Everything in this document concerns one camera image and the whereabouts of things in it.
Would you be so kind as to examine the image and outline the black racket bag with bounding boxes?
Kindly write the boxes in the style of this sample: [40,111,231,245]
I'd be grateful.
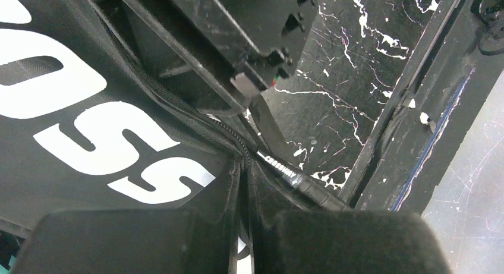
[0,0,253,241]

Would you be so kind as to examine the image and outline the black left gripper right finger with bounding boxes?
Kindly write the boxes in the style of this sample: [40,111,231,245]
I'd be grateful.
[248,162,453,274]

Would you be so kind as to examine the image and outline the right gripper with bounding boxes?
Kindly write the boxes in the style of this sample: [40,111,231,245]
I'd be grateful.
[121,0,318,165]

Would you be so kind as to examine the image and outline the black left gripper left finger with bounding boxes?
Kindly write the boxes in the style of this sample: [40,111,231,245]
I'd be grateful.
[11,163,241,273]

